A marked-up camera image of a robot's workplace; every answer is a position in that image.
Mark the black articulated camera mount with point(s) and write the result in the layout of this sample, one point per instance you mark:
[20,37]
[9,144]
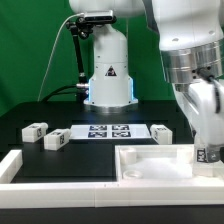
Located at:
[80,30]

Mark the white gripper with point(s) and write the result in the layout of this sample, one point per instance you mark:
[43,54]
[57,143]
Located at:
[198,104]

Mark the grey camera on mount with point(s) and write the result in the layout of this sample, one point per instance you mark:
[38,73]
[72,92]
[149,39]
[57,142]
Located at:
[99,16]

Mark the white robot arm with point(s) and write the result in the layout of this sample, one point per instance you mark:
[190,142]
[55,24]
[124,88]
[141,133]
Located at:
[190,38]

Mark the white AprilTag base sheet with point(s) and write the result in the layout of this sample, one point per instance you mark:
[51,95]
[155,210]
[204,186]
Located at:
[109,131]

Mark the white square tabletop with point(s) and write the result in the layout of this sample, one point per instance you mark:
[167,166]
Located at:
[163,163]

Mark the white U-shaped obstacle wall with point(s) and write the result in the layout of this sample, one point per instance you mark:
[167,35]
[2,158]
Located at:
[129,192]

